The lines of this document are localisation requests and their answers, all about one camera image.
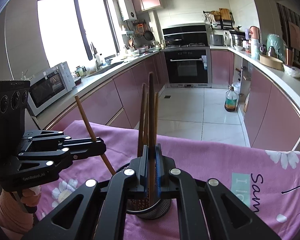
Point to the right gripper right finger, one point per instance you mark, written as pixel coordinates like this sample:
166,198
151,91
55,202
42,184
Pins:
206,209

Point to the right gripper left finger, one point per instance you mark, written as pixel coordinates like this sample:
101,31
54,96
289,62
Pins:
95,210

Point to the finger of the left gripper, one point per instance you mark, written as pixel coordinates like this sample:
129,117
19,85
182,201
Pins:
84,152
81,142

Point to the pink sleeve forearm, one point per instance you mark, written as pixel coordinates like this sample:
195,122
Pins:
14,222

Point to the kitchen faucet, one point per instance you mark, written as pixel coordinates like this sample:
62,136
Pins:
97,58

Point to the person's left hand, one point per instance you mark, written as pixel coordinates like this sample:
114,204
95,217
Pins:
23,201

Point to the black mesh utensil cup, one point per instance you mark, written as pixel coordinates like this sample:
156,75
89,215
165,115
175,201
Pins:
142,208

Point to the pink floral tablecloth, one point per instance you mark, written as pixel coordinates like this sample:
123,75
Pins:
268,182

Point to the white microwave oven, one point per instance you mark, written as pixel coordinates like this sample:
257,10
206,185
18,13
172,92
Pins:
48,86

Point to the plastic oil bottle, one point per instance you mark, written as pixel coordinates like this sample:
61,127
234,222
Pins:
231,98

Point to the black frying pan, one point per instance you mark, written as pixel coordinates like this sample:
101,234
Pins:
148,35

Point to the black built-in oven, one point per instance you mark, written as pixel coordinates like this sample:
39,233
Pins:
188,67

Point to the white water heater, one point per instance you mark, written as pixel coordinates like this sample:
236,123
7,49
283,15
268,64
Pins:
127,10

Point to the black range hood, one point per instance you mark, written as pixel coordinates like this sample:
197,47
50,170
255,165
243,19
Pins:
186,35

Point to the white plastic bag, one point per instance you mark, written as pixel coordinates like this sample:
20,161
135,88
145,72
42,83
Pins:
291,71

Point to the round bamboo steamer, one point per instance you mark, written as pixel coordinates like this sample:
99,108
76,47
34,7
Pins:
271,62

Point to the steel pot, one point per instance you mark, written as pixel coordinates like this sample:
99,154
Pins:
237,40

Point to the teal covered appliance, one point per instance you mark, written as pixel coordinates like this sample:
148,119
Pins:
278,44

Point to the pink thermos jug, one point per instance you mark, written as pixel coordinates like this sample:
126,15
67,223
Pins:
254,32

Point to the black camera box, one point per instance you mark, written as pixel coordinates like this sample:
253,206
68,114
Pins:
13,102

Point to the black wall rack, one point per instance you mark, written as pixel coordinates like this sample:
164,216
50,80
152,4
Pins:
221,19

